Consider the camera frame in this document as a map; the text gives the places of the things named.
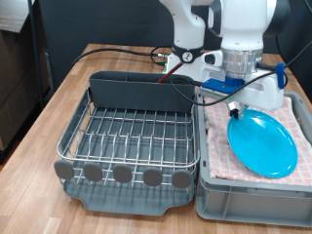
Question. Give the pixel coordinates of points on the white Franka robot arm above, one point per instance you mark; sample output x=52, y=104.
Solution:
x=243, y=19

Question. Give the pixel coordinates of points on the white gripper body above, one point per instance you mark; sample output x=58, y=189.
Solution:
x=266, y=94

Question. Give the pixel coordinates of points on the grey plastic crate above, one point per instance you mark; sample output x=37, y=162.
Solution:
x=253, y=204

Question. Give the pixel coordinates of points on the wrist camera on blue mount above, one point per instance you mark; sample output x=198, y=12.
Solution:
x=221, y=86

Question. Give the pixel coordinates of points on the grey plastic drain tray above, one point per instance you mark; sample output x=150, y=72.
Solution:
x=130, y=201

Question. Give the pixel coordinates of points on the blue plastic plate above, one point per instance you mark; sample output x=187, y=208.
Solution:
x=263, y=146

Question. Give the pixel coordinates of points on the wooden cabinet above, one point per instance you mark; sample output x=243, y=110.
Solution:
x=16, y=81

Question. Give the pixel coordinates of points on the pink checked dish cloth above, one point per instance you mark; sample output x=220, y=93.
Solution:
x=221, y=152

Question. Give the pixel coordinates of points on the dark grey cutlery caddy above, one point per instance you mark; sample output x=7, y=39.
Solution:
x=139, y=94

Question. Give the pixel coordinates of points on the black metal pole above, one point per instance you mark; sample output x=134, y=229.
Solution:
x=35, y=48

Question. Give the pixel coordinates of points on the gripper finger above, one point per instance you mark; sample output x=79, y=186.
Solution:
x=243, y=112
x=233, y=112

